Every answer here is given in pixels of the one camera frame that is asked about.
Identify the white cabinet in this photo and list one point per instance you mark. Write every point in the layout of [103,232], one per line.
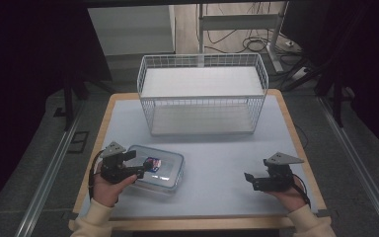
[131,29]

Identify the person's left hand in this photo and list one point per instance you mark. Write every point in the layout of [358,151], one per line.
[107,191]

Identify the grey metal stand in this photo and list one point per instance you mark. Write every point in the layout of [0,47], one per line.
[237,21]

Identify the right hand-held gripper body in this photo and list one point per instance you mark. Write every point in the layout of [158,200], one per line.
[278,174]

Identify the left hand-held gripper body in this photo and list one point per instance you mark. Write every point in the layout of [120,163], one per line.
[112,168]

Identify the person's right hand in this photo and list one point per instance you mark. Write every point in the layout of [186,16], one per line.
[289,199]

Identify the clear plastic container blue-rimmed lid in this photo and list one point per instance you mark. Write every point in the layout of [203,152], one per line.
[164,171]

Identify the white power strip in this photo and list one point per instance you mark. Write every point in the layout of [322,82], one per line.
[300,74]

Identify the black stand leg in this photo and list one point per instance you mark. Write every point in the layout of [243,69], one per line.
[337,95]
[69,98]

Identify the aluminium floor rail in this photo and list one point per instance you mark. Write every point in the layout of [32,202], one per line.
[358,164]
[46,177]

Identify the small blue red packet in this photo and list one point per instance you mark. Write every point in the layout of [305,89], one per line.
[154,164]

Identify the pale blue table mat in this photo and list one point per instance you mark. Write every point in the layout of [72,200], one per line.
[217,164]

